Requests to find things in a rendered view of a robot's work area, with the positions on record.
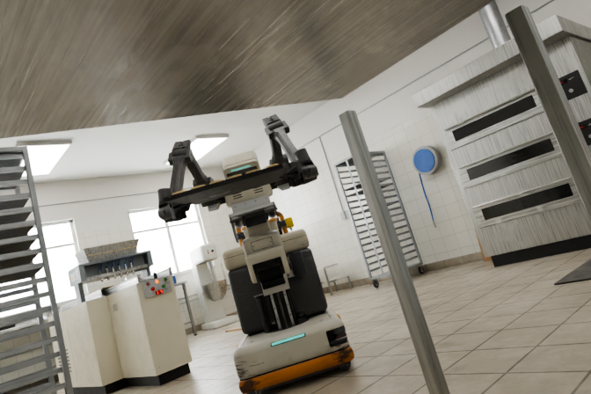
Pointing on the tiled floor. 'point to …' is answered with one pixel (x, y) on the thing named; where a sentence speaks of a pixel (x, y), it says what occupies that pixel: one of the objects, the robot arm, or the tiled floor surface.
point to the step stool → (333, 278)
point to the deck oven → (516, 146)
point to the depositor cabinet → (91, 348)
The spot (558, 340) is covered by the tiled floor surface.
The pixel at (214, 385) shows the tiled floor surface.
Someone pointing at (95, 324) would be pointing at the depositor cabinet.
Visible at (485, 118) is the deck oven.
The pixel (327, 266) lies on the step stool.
